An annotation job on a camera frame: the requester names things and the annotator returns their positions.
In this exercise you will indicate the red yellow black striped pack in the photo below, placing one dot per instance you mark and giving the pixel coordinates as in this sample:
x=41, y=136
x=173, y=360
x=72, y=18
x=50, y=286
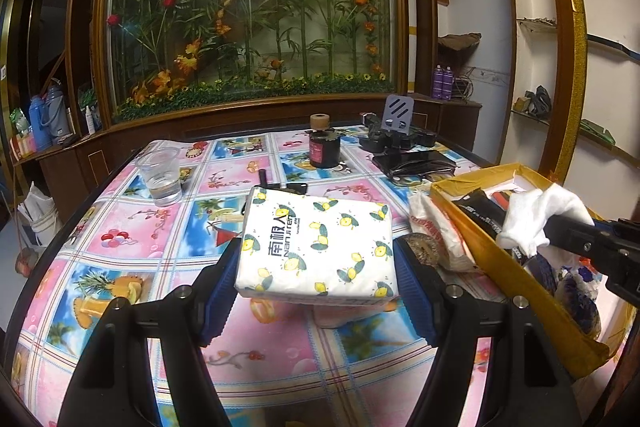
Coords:
x=505, y=197

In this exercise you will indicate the printed tablecloth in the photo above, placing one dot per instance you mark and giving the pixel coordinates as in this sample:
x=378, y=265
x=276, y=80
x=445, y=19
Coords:
x=150, y=257

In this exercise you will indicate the gold wooden arch frame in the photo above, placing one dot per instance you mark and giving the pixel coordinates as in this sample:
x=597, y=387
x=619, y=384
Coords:
x=567, y=57

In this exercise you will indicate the white yellow rolled poster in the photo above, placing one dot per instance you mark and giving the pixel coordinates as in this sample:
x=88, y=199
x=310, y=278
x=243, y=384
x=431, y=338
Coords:
x=412, y=57

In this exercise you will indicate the dark jar with cork lid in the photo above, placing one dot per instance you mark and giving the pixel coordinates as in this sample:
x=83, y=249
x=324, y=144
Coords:
x=324, y=149

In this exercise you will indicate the brown wooden cabinet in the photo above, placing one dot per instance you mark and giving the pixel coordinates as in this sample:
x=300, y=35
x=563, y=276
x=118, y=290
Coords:
x=460, y=127

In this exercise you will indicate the dark framed eyeglasses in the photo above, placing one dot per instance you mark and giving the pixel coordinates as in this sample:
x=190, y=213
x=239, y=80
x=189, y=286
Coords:
x=415, y=175

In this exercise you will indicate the yellow cardboard box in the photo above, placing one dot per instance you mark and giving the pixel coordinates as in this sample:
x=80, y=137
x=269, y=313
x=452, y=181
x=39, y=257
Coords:
x=525, y=297

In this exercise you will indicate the brown knitted glove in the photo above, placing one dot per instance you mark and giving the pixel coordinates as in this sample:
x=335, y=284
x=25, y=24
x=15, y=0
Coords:
x=422, y=249

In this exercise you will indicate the black pouch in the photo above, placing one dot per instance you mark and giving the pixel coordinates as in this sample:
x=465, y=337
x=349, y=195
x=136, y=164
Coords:
x=425, y=138

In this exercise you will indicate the pink tissue pack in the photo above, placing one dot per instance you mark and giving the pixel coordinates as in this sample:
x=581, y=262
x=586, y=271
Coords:
x=350, y=314

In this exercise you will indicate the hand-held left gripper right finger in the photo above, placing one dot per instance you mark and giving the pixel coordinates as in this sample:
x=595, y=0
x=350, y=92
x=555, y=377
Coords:
x=415, y=292

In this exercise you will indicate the red white wet wipe packet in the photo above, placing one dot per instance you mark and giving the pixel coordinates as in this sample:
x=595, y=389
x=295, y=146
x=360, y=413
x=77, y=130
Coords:
x=440, y=227

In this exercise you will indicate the blue white tissue pack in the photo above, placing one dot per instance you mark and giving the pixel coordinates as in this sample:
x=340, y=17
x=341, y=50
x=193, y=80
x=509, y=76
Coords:
x=570, y=292

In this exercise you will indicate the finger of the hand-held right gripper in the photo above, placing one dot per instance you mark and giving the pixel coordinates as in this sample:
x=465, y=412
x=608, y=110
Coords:
x=622, y=228
x=570, y=234

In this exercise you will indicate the black cylindrical motor part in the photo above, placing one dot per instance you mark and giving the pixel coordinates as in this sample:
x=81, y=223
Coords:
x=290, y=188

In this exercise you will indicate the green plastic piece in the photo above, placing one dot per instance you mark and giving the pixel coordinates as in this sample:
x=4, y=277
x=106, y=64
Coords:
x=596, y=130

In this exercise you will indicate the white squeeze bottle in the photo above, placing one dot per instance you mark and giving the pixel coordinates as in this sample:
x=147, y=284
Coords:
x=90, y=121

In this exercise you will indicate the lemon print tissue pack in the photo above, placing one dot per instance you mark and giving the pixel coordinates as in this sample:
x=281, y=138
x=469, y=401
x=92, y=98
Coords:
x=310, y=247

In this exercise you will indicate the artificial flower glass display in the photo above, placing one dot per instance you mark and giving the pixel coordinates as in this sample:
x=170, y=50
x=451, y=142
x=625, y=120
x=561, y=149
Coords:
x=250, y=32

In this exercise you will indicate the clear plastic cup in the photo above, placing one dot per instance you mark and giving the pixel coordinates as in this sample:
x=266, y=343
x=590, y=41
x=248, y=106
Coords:
x=160, y=177

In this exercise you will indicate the white plastic sack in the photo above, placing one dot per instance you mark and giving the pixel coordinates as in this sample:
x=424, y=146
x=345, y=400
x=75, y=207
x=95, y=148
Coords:
x=37, y=217

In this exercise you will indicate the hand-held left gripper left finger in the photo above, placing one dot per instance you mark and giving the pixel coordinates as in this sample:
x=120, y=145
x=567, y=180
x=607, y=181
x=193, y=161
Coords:
x=225, y=292

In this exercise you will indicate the white cloth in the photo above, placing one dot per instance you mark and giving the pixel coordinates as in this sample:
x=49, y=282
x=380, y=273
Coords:
x=540, y=212

